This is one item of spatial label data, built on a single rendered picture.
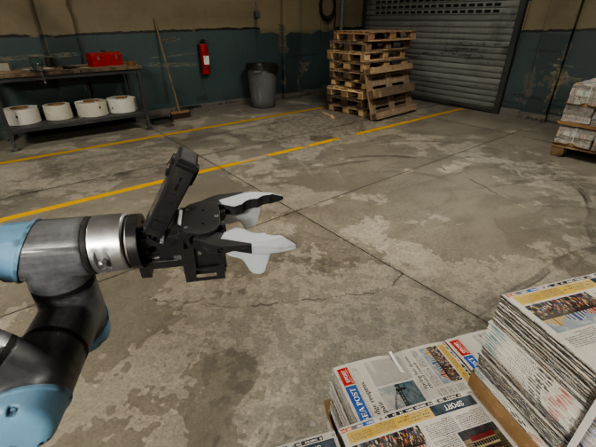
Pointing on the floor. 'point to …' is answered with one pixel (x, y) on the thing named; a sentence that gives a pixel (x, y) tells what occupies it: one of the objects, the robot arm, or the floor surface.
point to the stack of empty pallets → (353, 89)
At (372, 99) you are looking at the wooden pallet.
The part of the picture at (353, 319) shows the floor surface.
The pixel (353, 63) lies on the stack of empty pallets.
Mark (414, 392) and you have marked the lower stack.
